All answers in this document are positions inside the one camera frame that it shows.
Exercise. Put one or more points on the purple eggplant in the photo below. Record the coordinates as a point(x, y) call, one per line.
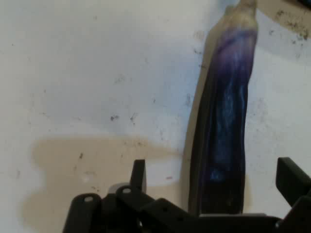
point(223, 136)

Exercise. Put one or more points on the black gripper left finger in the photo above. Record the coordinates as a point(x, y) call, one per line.
point(116, 208)

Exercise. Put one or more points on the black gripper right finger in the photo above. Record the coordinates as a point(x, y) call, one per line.
point(296, 184)

